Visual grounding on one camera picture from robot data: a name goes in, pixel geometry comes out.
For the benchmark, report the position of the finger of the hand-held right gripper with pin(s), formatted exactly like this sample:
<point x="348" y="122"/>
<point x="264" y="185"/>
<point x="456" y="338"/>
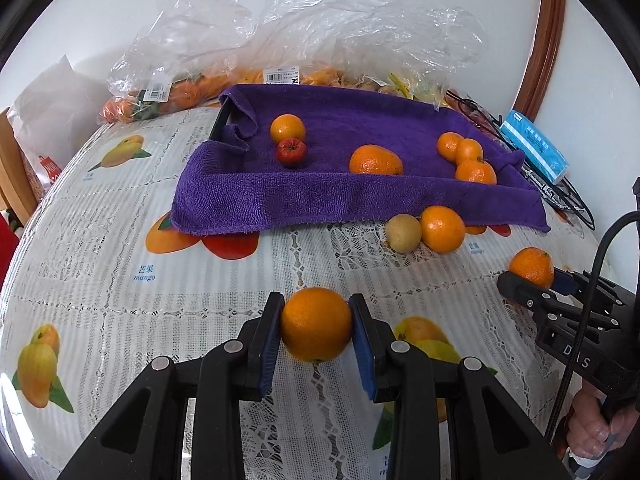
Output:
<point x="525" y="295"/>
<point x="562" y="282"/>

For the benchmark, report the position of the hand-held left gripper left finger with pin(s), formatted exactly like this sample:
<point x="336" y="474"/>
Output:
<point x="270" y="360"/>

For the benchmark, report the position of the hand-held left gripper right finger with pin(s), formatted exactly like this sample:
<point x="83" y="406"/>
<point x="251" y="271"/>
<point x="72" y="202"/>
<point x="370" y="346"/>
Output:
<point x="364" y="360"/>

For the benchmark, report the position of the small mandarin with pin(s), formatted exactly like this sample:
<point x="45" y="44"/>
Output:
<point x="475" y="172"/>
<point x="448" y="146"/>
<point x="532" y="267"/>
<point x="471" y="151"/>

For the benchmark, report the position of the smooth round orange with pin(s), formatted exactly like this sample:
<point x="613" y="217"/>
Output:
<point x="316" y="325"/>

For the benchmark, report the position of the large mandarin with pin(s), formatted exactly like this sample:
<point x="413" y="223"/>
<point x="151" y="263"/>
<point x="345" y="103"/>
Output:
<point x="375" y="160"/>

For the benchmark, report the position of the small red fruit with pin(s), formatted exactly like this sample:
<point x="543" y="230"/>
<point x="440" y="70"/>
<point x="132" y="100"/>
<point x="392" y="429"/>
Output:
<point x="291" y="152"/>

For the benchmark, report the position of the small round orange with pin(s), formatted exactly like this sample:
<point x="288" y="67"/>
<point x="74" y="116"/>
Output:
<point x="287" y="129"/>

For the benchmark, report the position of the black tray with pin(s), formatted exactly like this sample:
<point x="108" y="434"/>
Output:
<point x="219" y="122"/>

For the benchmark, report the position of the clear bag of tan fruits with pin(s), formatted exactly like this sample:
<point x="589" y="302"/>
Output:
<point x="367" y="82"/>

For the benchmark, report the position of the person's right hand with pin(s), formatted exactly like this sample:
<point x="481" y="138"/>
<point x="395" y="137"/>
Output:
<point x="590" y="425"/>

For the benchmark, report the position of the medium orange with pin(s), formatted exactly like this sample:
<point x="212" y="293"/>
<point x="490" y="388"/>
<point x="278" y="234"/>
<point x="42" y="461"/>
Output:
<point x="442" y="229"/>

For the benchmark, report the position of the tan round fruit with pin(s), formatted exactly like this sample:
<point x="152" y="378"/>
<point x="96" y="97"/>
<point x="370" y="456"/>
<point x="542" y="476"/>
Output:
<point x="401" y="233"/>

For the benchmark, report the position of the blue tissue pack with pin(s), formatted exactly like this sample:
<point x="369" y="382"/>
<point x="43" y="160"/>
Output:
<point x="535" y="145"/>

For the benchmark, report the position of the purple towel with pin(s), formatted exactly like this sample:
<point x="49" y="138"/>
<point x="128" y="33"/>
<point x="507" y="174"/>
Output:
<point x="325" y="195"/>

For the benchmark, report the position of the yellow package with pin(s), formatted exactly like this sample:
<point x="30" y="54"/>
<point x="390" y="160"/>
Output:
<point x="415" y="91"/>

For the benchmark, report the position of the clear bag of leafy mandarins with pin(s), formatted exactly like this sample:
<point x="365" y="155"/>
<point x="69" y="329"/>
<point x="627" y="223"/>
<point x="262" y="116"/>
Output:
<point x="175" y="95"/>

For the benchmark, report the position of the clear bag of oranges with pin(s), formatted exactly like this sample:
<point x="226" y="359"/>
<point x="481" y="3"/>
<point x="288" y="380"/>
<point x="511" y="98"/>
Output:
<point x="310" y="77"/>

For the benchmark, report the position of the red cloth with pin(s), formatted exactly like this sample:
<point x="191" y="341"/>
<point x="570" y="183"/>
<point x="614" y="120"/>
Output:
<point x="7" y="240"/>

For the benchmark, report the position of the wooden chair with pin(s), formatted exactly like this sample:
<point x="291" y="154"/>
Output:
<point x="15" y="170"/>

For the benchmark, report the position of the white bag with red print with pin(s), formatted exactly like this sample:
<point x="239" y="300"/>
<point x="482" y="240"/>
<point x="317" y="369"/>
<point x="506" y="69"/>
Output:
<point x="50" y="110"/>

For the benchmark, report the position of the wooden door frame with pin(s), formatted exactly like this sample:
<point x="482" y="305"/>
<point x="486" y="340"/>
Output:
<point x="542" y="45"/>

